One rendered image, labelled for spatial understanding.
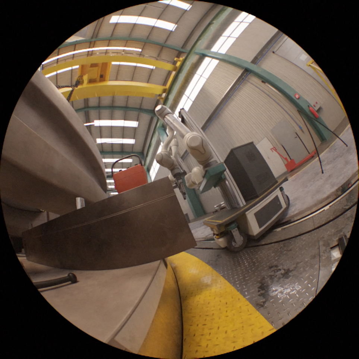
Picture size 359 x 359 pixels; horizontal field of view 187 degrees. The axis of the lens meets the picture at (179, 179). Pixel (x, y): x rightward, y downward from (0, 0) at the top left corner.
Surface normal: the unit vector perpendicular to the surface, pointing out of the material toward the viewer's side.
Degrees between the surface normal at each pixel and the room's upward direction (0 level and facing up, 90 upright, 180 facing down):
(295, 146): 90
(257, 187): 90
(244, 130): 90
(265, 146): 90
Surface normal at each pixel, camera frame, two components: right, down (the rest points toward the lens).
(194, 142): -0.38, -0.08
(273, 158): -0.83, 0.16
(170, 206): 0.07, -0.38
